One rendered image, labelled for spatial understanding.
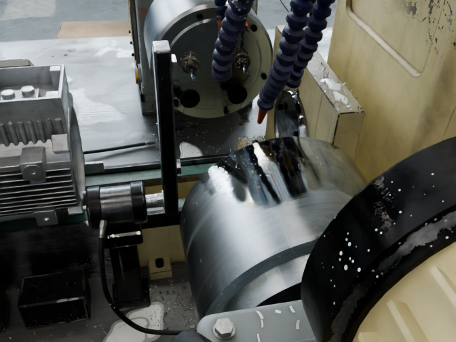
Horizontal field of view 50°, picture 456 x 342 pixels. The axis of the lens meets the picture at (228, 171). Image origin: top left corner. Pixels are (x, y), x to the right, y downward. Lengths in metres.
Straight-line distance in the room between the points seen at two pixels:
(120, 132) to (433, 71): 0.78
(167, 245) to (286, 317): 0.49
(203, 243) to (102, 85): 0.98
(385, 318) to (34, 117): 0.58
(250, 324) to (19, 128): 0.46
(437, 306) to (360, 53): 0.69
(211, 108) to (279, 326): 0.70
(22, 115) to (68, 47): 0.98
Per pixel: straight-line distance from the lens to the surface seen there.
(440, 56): 0.69
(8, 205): 0.77
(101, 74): 1.50
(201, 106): 1.03
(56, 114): 0.72
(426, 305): 0.22
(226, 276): 0.47
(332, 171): 0.54
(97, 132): 1.24
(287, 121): 0.85
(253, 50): 0.99
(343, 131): 0.69
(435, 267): 0.21
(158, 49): 0.57
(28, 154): 0.73
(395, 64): 0.78
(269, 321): 0.40
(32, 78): 0.80
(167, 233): 0.85
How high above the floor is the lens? 1.49
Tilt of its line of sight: 39 degrees down
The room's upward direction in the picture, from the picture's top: 2 degrees clockwise
